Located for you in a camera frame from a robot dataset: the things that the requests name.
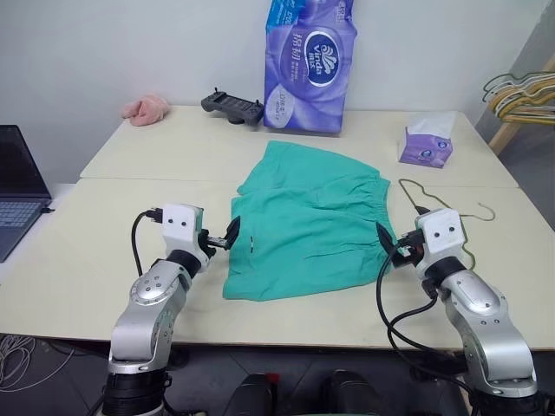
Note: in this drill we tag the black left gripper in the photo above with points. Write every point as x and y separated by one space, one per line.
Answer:
213 243

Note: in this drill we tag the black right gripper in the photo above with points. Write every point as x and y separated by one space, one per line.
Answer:
409 251

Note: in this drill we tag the green shorts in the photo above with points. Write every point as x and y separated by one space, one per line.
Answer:
303 225

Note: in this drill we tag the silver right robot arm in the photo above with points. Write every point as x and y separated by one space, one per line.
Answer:
485 312

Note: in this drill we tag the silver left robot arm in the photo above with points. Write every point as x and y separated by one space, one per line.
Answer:
149 303

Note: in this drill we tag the small purple tissue pack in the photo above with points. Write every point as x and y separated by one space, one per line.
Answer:
427 147

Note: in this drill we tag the black handheld controller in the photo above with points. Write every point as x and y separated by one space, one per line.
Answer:
234 106

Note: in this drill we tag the pink fluffy cloth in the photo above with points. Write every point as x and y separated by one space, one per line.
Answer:
145 110

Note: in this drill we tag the dark rounded shape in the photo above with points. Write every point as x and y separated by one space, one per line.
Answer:
351 394
253 396

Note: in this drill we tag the wooden clothes rack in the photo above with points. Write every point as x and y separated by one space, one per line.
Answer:
509 130

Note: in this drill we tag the purple Vinda tissue multipack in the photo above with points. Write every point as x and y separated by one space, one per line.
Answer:
310 65

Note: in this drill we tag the dark laptop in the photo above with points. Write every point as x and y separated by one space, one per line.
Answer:
19 190

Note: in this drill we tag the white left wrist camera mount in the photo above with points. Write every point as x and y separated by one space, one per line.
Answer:
180 225

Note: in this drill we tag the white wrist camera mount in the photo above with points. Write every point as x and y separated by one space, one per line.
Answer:
442 234
180 225

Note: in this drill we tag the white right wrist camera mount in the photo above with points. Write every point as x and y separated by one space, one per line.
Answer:
442 234

